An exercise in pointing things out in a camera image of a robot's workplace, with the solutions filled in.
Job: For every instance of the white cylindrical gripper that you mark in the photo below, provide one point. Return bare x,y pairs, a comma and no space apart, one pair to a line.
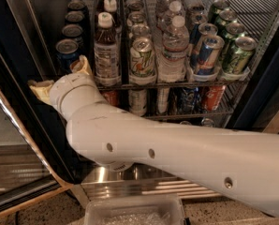
70,84

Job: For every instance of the blue pepsi can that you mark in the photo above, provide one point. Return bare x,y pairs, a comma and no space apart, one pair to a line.
67,53

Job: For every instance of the brown tea bottle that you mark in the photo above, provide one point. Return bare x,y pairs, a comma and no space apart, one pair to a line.
110,6
106,47

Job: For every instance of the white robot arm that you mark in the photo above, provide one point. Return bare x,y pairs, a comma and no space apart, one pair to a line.
241,165

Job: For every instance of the dark pepsi can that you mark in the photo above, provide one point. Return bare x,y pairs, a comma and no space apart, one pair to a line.
77,5
75,32
75,17

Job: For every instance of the orange can middle shelf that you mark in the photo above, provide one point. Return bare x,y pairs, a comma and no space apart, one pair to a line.
112,97

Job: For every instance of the rear dark pepsi can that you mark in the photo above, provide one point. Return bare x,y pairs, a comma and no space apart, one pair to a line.
77,5

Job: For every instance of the white can middle shelf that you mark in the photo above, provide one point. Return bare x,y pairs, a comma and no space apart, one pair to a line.
137,101

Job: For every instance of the front white 7up can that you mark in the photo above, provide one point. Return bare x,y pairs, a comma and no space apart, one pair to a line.
142,57

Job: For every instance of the open glass fridge door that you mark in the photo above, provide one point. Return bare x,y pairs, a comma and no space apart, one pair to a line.
26,177

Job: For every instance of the rear 7up can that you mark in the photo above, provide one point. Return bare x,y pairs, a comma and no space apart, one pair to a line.
134,5

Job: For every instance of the silver can middle shelf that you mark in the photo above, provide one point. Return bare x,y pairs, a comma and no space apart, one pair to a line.
162,100

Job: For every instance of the blue can middle shelf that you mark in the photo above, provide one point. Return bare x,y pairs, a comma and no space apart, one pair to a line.
186,99

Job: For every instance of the blue can shelf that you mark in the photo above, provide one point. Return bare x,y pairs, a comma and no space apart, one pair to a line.
186,99
207,122

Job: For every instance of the red bull can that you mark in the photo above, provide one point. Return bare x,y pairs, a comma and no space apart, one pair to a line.
196,9
208,54
204,30
195,21

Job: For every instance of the front red bull can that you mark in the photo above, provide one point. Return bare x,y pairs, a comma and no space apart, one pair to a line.
208,54

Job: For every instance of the rear red bull can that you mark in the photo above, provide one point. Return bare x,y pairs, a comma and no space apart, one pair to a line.
196,9

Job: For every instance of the blue can bottom shelf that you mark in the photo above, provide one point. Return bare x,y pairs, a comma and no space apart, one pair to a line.
207,122

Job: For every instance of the red can middle shelf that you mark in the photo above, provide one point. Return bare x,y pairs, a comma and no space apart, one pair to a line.
211,97

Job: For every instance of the stainless steel fridge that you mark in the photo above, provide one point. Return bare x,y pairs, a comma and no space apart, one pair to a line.
29,31

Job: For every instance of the rear green soda can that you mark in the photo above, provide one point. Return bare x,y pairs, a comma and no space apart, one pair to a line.
216,7

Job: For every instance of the green soda can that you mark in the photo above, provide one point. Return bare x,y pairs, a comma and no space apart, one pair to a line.
238,55
216,7
232,31
225,17

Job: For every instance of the front green soda can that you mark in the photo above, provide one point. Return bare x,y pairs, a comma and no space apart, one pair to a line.
238,55

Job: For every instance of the front clear water bottle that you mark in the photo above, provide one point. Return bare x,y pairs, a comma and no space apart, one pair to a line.
175,42

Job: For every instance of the clear plastic bin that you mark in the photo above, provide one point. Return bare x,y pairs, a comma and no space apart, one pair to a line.
136,210

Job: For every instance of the top wire shelf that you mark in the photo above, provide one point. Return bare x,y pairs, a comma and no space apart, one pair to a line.
254,14

